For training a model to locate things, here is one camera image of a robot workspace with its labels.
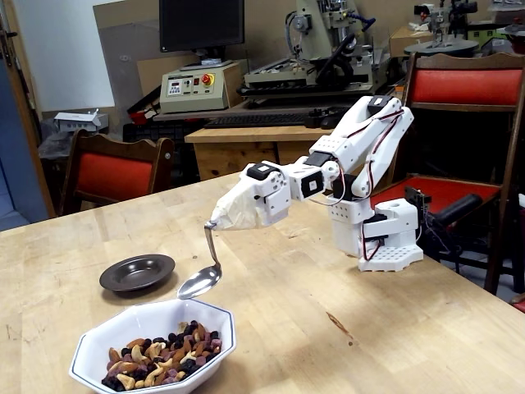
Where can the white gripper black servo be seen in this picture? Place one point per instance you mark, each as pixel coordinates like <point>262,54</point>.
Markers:
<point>262,196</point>

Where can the bent metal spoon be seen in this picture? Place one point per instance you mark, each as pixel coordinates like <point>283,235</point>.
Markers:
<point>199,283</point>

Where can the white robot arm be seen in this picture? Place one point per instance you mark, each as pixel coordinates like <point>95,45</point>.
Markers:
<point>357,123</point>

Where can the wooden workbench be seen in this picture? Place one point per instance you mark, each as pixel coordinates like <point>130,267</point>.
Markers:
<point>229,156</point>

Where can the black keyboard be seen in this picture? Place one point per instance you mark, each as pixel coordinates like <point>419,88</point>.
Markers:
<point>254,120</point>

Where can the black desktop device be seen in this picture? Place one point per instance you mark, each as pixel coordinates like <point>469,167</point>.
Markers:
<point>330,122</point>

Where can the black plastic crate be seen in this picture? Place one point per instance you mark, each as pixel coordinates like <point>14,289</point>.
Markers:
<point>156,131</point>

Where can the beige control box red button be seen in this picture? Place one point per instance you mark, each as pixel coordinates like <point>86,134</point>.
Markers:
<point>193,94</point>

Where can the dark metal dish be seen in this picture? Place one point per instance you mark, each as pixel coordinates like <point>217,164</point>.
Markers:
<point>131,273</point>

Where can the black red case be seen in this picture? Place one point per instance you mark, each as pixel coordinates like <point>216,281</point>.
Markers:
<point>143,113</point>

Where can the robot controller circuit board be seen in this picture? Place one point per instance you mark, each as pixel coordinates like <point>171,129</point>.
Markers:
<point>418,198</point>

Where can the white octagonal bowl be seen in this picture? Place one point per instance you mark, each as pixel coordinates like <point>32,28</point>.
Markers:
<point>123,324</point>

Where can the mixed nuts and raisins pile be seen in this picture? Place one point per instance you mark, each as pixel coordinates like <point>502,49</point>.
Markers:
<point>164,361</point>

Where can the brown cardboard sheet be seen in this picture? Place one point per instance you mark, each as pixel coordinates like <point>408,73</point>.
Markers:
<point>123,82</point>

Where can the beige milling machine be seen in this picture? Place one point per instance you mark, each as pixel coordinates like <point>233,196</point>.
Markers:
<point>316,28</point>

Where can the black computer monitor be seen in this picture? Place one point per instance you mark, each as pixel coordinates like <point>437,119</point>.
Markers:
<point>201,24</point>

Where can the small white plastic device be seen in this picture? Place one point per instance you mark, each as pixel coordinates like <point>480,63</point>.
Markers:
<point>78,121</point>

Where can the clear plastic bag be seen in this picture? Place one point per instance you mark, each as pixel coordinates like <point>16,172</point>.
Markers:
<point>53,145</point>

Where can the brown cardboard box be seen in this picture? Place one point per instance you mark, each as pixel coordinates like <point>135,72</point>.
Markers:
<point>404,41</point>

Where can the wooden folding chair red cushion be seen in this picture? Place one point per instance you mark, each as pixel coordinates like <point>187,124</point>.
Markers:
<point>463,86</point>

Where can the black round base machine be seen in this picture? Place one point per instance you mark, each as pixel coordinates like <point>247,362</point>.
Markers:
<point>443,47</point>

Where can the white board panel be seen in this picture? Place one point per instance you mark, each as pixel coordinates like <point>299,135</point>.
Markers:
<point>61,53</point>

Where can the red object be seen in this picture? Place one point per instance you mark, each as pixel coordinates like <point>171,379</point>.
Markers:
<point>520,305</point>

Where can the green box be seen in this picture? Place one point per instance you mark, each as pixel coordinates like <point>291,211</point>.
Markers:
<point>488,33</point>

